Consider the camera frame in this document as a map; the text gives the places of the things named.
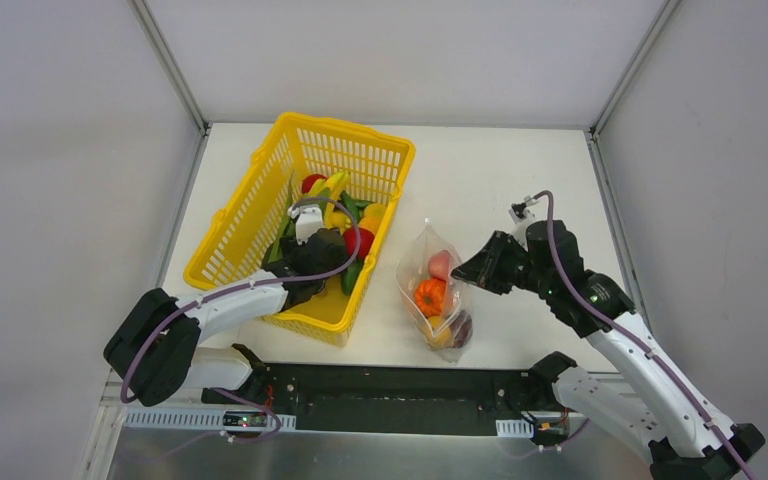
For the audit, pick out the green bell pepper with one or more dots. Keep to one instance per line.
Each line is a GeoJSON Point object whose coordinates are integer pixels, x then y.
{"type": "Point", "coordinates": [349, 277]}

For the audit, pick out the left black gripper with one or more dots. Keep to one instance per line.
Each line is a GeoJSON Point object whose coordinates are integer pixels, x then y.
{"type": "Point", "coordinates": [293, 249]}

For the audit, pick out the yellow banana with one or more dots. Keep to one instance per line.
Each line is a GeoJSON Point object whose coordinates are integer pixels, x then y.
{"type": "Point", "coordinates": [331, 187]}

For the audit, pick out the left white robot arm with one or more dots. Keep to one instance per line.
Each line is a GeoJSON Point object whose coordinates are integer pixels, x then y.
{"type": "Point", "coordinates": [159, 347]}

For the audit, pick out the orange yellow fruit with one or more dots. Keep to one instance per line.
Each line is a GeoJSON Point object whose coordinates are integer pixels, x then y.
{"type": "Point", "coordinates": [372, 217]}

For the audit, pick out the pink peach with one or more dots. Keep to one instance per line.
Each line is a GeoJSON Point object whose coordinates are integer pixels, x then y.
{"type": "Point", "coordinates": [441, 264]}

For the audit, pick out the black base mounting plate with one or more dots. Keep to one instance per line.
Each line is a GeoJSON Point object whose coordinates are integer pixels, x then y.
{"type": "Point", "coordinates": [400, 400]}

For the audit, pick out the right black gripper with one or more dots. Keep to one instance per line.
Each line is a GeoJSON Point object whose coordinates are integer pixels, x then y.
{"type": "Point", "coordinates": [499, 263]}

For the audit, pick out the green chili pepper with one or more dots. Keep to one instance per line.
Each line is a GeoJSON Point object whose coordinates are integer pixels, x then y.
{"type": "Point", "coordinates": [354, 206]}

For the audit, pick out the clear zip top bag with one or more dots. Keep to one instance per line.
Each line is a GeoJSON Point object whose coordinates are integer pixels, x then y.
{"type": "Point", "coordinates": [412, 269]}

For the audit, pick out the red tomato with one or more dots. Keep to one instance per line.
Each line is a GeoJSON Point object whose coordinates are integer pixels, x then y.
{"type": "Point", "coordinates": [309, 181]}

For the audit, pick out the yellow plastic basket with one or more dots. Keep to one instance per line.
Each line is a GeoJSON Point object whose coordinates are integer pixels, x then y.
{"type": "Point", "coordinates": [297, 146]}

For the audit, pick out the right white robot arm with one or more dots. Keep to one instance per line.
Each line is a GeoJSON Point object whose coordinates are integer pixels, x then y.
{"type": "Point", "coordinates": [669, 423]}

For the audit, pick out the orange pumpkin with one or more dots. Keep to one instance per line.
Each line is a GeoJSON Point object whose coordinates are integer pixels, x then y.
{"type": "Point", "coordinates": [429, 297]}

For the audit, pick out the large green leaf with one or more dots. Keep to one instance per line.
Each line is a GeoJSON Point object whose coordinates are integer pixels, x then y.
{"type": "Point", "coordinates": [274, 251]}

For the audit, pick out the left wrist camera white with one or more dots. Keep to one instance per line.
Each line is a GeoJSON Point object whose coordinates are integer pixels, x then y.
{"type": "Point", "coordinates": [308, 221]}

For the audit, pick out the dark maroon fruit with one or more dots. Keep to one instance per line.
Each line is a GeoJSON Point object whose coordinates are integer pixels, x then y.
{"type": "Point", "coordinates": [461, 329]}

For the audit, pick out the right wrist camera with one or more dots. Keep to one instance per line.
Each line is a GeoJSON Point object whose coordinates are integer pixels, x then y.
{"type": "Point", "coordinates": [522, 217]}

